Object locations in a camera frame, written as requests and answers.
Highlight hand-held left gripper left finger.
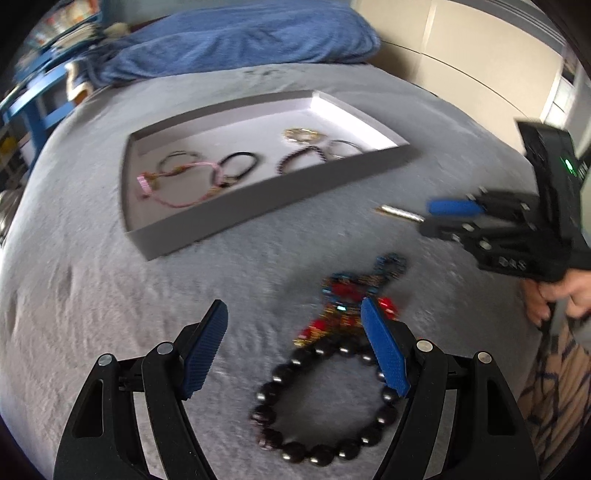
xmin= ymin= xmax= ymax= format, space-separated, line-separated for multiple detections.
xmin=53 ymin=299 xmax=229 ymax=480

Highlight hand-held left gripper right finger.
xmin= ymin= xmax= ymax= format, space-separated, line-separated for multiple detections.
xmin=360 ymin=298 xmax=541 ymax=480

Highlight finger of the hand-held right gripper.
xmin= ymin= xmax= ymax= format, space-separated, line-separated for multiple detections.
xmin=418 ymin=217 xmax=546 ymax=267
xmin=427 ymin=187 xmax=541 ymax=220

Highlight small gold silver bar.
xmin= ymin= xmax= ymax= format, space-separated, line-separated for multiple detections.
xmin=375 ymin=204 xmax=424 ymax=223

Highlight red and dark bead bracelet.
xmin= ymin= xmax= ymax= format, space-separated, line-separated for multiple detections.
xmin=318 ymin=253 xmax=408 ymax=297

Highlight thin silver bangle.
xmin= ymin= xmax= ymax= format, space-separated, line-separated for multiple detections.
xmin=327 ymin=139 xmax=365 ymax=160

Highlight large black bead bracelet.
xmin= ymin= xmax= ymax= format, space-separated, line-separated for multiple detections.
xmin=250 ymin=333 xmax=400 ymax=466

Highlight gold wire bracelet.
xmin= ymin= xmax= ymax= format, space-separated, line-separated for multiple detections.
xmin=283 ymin=128 xmax=326 ymax=145

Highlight grey cardboard box tray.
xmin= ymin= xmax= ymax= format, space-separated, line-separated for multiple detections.
xmin=121 ymin=90 xmax=421 ymax=263

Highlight small dark bead bracelet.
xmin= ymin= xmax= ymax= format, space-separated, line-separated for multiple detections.
xmin=276 ymin=144 xmax=328 ymax=175

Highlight pink cord bracelet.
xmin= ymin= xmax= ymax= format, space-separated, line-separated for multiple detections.
xmin=136 ymin=151 xmax=227 ymax=208

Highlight black hair tie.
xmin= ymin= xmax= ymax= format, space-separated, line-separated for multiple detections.
xmin=217 ymin=151 xmax=259 ymax=188

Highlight person's right hand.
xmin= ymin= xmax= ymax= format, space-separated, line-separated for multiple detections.
xmin=524 ymin=268 xmax=591 ymax=326

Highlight cream wardrobe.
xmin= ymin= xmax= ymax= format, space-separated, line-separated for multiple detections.
xmin=351 ymin=0 xmax=591 ymax=154

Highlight patterned beige trousers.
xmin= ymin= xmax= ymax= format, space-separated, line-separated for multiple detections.
xmin=517 ymin=318 xmax=591 ymax=477

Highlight blue pillow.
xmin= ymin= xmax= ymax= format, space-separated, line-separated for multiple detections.
xmin=85 ymin=9 xmax=382 ymax=89

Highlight row of books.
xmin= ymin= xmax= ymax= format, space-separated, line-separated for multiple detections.
xmin=25 ymin=0 xmax=100 ymax=49

